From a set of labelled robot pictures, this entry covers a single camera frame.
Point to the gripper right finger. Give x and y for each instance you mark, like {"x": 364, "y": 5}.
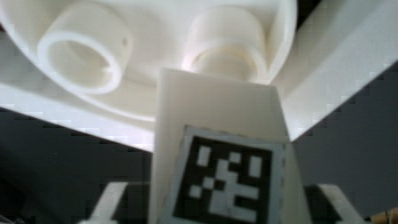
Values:
{"x": 331, "y": 208}

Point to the white obstacle frame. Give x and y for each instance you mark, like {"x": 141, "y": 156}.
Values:
{"x": 343, "y": 50}

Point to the white stool leg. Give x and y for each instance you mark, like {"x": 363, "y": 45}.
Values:
{"x": 226, "y": 177}

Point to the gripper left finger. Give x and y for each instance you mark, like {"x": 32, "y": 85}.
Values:
{"x": 123, "y": 204}

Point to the white round stool seat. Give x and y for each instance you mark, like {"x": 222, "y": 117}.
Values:
{"x": 103, "y": 42}

